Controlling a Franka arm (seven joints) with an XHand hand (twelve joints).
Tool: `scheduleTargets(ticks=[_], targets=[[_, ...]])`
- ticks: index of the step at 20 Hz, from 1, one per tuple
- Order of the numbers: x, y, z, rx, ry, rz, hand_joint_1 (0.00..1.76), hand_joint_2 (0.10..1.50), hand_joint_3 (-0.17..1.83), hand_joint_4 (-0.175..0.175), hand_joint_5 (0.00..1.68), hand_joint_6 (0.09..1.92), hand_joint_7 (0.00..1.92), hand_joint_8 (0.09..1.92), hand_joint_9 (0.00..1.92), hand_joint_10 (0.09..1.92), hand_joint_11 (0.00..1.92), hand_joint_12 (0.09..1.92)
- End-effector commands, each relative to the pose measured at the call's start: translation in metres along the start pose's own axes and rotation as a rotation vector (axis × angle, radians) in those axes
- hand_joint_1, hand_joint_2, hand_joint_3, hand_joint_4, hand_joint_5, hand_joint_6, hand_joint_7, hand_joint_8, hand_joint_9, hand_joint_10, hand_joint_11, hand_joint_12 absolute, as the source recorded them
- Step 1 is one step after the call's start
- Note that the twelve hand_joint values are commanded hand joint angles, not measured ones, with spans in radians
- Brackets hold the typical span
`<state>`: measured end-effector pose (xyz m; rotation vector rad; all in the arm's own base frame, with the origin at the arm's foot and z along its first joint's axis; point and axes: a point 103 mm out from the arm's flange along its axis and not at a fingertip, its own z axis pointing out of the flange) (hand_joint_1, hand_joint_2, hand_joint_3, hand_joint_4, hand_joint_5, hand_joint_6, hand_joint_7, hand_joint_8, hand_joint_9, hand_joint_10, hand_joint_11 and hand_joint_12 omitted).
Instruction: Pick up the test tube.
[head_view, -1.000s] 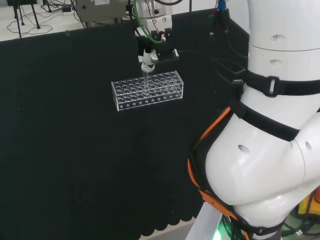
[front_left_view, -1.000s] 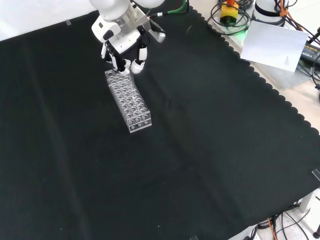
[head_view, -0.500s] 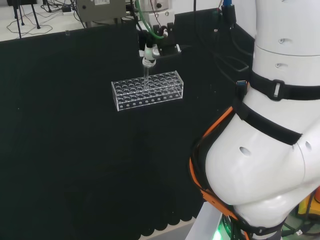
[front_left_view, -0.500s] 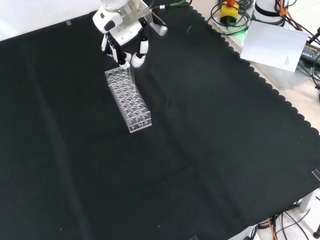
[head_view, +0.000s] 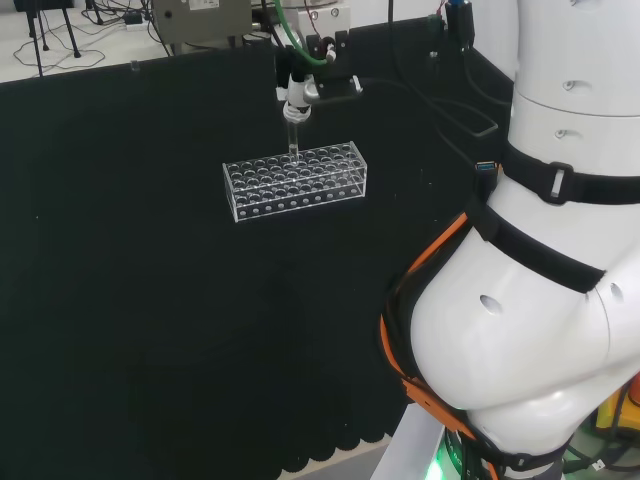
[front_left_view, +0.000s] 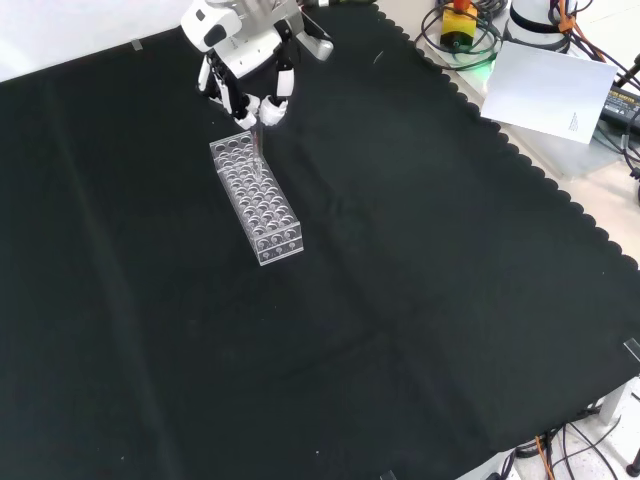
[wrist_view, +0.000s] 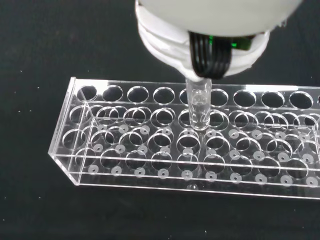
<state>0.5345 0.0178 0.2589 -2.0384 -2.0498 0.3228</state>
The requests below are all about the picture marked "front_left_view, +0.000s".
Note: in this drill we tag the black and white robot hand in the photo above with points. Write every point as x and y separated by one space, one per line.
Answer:
250 50

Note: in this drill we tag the clear glass test tube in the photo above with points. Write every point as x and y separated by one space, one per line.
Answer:
257 150

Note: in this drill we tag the clear acrylic test tube rack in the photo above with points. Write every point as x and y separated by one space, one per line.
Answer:
265 215

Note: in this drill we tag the clear tape strip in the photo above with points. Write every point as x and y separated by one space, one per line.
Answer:
387 476
632 349
136 45

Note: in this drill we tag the yellow stop button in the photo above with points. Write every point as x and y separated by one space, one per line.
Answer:
457 25

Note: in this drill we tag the black bench cloth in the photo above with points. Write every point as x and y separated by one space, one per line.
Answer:
350 325

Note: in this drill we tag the pale white board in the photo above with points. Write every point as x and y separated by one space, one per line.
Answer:
545 85

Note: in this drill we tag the black power adapter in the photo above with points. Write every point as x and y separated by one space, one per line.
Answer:
622 102

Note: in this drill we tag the white bench leg bracket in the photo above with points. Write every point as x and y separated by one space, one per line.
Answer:
620 400

